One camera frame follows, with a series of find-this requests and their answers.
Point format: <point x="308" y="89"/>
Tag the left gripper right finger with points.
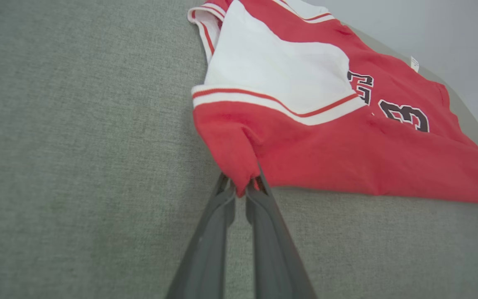
<point x="274" y="265"/>

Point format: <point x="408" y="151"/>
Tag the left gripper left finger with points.
<point x="203" y="265"/>

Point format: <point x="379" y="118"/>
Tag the red white basketball jersey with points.
<point x="305" y="145"/>

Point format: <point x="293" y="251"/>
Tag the grey fabric sofa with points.
<point x="77" y="145"/>

